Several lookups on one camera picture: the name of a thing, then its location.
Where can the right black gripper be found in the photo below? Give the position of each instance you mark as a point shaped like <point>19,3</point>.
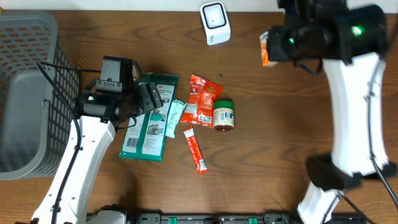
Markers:
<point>277,37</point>

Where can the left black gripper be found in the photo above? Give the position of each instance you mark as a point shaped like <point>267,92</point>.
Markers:
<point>152,98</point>

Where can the small orange box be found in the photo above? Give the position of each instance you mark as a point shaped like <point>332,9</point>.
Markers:
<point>264,53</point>

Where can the light green wipes pack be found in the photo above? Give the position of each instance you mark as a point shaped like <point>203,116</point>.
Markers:
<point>176,111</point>

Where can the red snack bag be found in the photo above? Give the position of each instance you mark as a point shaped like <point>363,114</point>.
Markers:
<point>200,104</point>

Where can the green lid jar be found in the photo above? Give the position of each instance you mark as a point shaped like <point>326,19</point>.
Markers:
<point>223,115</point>

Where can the red stick sachet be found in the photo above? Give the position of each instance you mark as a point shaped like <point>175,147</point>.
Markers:
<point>195,150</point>

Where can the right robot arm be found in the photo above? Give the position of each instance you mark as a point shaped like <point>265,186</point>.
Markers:
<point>351,46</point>

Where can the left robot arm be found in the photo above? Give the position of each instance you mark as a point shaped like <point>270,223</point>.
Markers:
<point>97,113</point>

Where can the white barcode scanner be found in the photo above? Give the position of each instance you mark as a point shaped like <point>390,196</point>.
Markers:
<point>215,22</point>

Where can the grey plastic mesh basket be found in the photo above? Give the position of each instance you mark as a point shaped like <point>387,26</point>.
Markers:
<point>35,124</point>

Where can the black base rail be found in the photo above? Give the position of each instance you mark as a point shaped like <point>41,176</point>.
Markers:
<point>202,218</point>

